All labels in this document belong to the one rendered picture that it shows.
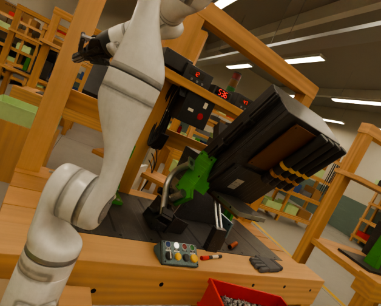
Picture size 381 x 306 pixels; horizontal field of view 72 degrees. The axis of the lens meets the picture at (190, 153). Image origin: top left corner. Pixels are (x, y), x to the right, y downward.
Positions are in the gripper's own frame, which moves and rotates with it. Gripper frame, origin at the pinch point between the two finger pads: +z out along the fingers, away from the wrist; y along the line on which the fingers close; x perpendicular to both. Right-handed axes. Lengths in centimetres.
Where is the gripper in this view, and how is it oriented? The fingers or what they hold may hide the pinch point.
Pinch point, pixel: (77, 57)
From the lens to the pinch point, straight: 93.4
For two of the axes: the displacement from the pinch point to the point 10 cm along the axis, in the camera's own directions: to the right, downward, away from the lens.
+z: -9.3, 2.4, 2.9
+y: -3.6, -3.4, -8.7
